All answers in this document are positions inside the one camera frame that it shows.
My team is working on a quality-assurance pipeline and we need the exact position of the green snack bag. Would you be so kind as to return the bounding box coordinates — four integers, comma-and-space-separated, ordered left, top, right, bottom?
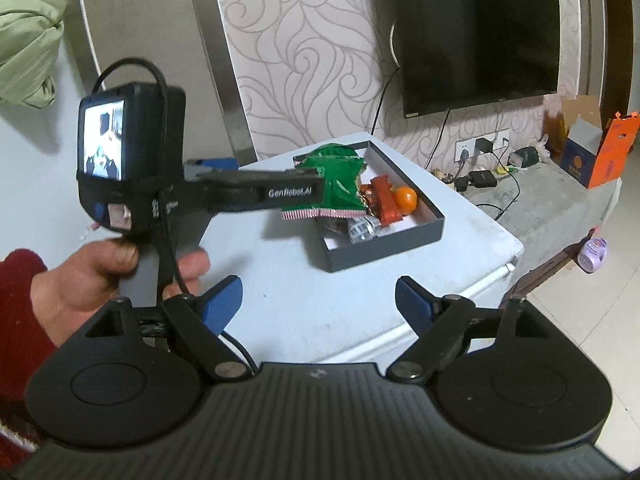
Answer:
300, 142, 359, 162
279, 152, 369, 222

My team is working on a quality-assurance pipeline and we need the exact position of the white wall socket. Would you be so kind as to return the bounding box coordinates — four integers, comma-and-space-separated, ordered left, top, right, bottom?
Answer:
454, 131, 512, 164

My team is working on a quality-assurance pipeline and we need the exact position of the silver snack packet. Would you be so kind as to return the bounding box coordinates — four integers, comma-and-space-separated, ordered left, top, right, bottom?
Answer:
346, 215, 382, 244

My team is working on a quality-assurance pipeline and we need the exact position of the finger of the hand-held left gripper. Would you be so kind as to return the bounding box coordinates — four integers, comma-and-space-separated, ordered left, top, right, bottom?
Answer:
211, 166, 327, 187
184, 157, 241, 182

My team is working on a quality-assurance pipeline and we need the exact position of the green cloth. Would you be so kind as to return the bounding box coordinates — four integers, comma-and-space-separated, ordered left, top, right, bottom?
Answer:
0, 0, 69, 109

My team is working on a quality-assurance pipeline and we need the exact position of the person's left forearm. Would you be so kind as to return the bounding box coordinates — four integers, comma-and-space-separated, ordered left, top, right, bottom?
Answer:
0, 247, 58, 463

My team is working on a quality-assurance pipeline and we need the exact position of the grey box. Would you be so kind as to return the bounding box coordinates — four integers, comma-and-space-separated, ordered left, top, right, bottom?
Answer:
291, 139, 447, 274

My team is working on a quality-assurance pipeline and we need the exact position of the blue cardboard box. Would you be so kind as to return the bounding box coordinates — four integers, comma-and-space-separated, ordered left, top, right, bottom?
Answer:
544, 95, 604, 192

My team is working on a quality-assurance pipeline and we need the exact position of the person's left hand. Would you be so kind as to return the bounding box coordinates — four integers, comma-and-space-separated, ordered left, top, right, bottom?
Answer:
30, 242, 212, 347

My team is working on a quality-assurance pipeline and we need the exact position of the black television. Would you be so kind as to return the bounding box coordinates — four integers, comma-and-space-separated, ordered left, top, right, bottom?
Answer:
387, 0, 562, 121

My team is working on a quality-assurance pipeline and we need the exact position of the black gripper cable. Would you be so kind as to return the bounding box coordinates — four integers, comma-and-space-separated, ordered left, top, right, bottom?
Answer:
92, 57, 261, 368

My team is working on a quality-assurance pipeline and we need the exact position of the grey stone bench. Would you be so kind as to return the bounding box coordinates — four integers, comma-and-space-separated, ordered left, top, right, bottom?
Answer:
492, 160, 640, 303

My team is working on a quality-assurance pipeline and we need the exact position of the mandarin orange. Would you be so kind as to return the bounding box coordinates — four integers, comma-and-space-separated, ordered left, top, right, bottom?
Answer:
392, 186, 419, 214

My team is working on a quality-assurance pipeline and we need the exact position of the orange cardboard box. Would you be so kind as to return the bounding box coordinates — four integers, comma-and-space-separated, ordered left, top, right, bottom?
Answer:
586, 110, 640, 191

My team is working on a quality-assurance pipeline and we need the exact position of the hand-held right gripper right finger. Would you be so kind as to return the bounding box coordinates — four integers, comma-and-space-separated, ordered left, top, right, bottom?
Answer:
385, 276, 577, 382

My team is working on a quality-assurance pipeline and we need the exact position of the green black device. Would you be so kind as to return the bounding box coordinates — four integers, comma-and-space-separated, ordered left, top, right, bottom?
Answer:
506, 146, 544, 169

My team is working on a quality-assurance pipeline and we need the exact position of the small black box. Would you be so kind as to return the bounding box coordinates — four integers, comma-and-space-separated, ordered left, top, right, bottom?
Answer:
466, 170, 499, 189

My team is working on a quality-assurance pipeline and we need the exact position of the black television cable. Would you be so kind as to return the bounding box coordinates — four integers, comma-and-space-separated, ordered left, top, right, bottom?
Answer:
426, 109, 452, 172

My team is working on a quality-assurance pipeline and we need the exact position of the thin black wall cable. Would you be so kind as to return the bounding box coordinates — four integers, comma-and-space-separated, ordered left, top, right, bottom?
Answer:
369, 66, 402, 137

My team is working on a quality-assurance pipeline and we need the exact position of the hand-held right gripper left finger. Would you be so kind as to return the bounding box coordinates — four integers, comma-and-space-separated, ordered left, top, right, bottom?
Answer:
57, 275, 261, 384

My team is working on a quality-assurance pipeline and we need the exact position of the purple bottle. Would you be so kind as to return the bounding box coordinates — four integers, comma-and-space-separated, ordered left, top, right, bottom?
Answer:
576, 237, 611, 275

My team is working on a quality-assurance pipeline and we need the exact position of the orange-red snack packet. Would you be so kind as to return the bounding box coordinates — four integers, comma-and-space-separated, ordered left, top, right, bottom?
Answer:
369, 174, 407, 224

